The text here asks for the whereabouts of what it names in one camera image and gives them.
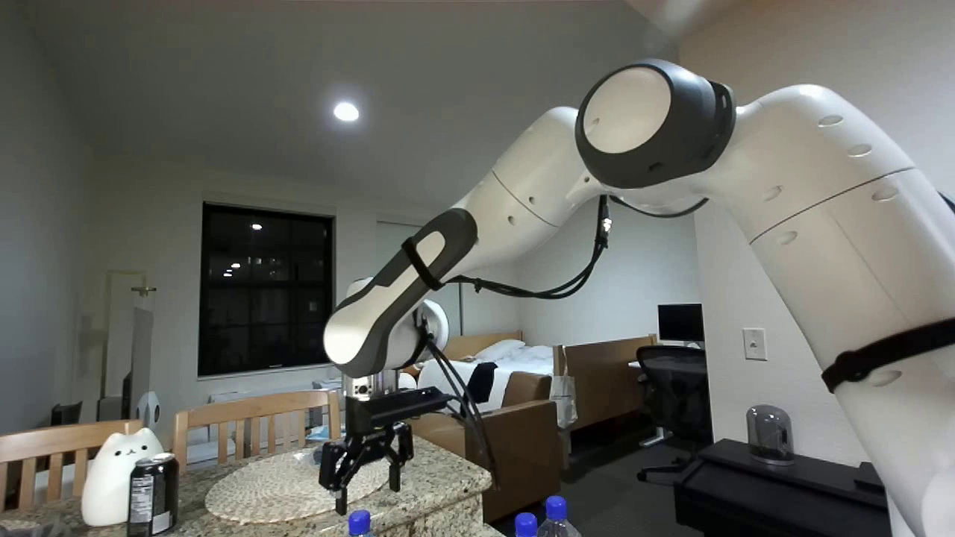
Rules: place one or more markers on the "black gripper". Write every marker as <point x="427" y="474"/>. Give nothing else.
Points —
<point x="378" y="439"/>

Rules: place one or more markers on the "red-blue label water bottle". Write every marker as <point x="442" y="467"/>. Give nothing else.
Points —
<point x="360" y="522"/>

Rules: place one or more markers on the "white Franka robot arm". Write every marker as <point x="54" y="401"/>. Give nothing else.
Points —
<point x="845" y="248"/>

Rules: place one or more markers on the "round woven placemat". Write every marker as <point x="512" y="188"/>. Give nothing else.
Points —
<point x="269" y="488"/>

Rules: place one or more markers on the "wooden slatted chair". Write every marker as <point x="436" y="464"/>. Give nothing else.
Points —
<point x="257" y="406"/>
<point x="62" y="437"/>

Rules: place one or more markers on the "white bedding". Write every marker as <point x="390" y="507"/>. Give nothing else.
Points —
<point x="524" y="358"/>

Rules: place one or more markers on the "dark window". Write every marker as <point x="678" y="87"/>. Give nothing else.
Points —
<point x="265" y="288"/>

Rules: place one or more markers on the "dark labelled can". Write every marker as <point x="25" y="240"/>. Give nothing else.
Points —
<point x="153" y="495"/>

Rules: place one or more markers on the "small white appliance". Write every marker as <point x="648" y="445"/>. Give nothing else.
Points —
<point x="150" y="409"/>

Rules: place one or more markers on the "white cat-shaped jar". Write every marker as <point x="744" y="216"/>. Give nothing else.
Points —
<point x="116" y="479"/>

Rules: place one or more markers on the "wooden desk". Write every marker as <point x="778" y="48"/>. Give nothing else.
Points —
<point x="606" y="375"/>

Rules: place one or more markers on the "small dark box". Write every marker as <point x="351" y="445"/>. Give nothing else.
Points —
<point x="68" y="412"/>

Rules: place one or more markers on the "black office chair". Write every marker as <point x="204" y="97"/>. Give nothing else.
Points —
<point x="675" y="388"/>

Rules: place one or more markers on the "black computer monitor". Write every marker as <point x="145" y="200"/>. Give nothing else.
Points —
<point x="681" y="324"/>

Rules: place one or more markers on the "round ceiling light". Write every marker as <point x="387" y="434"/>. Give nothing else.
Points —
<point x="348" y="112"/>

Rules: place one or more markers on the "clear glass dome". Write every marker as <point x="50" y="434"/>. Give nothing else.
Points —
<point x="768" y="434"/>

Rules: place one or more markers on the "black equipment case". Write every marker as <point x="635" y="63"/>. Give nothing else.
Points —
<point x="778" y="488"/>

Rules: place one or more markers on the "small wall-mounted fixture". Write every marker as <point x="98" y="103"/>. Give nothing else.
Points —
<point x="145" y="291"/>

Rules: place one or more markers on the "white wall outlet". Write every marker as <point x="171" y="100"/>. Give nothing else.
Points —
<point x="753" y="345"/>

